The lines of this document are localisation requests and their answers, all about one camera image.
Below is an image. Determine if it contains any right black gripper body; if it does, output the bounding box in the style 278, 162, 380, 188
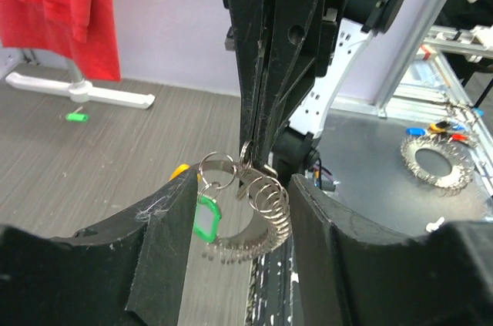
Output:
219, 0, 355, 80

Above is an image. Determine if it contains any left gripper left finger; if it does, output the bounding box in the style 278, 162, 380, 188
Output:
1, 170, 198, 325

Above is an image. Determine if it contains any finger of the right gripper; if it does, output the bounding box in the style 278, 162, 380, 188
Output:
255, 0, 318, 166
227, 0, 273, 153

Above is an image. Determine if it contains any blue key tag outside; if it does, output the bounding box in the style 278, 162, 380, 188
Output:
406, 127, 427, 137

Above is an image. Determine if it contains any red hanging cloth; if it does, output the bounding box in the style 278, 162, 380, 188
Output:
1, 0, 121, 82

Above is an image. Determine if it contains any spare toothed metal ring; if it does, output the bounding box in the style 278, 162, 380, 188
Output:
399, 135, 477, 190

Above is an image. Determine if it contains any metal keyring with yellow grip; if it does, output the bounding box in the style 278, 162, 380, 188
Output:
169, 141, 292, 264

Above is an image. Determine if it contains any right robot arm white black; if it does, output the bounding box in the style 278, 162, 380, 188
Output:
223, 0, 404, 185

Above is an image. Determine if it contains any silver white clothes rack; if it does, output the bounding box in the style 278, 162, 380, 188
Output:
5, 50, 156, 109

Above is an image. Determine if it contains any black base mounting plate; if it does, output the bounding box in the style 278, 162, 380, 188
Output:
244, 238, 304, 326

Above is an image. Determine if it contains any green key tag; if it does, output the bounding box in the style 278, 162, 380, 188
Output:
193, 195, 222, 244
65, 106, 89, 123

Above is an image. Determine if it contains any red key tag outside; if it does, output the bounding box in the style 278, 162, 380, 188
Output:
450, 133, 469, 142

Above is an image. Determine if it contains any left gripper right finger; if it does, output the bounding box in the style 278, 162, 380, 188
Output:
288, 174, 492, 325

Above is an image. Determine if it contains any aluminium frame post right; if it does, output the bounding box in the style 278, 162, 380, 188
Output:
374, 0, 446, 114

